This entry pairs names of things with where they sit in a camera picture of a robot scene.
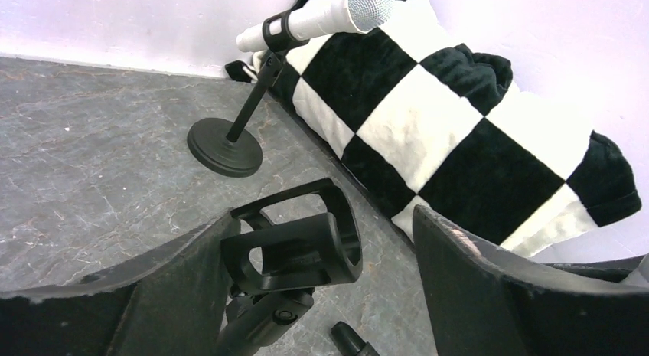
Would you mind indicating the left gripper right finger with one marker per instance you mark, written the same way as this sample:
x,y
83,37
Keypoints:
x,y
485,300

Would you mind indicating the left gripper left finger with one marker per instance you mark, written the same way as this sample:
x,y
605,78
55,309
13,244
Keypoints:
x,y
169,300

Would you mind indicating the black microphone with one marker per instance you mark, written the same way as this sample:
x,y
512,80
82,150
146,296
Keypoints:
x,y
349,343

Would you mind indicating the black mic stand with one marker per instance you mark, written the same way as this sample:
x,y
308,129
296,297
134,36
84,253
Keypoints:
x,y
275,268
226,147

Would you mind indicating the white microphone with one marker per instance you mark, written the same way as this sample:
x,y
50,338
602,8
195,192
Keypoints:
x,y
295,28

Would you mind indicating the black white checkered pillow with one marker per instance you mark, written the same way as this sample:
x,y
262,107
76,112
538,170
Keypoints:
x,y
420,119

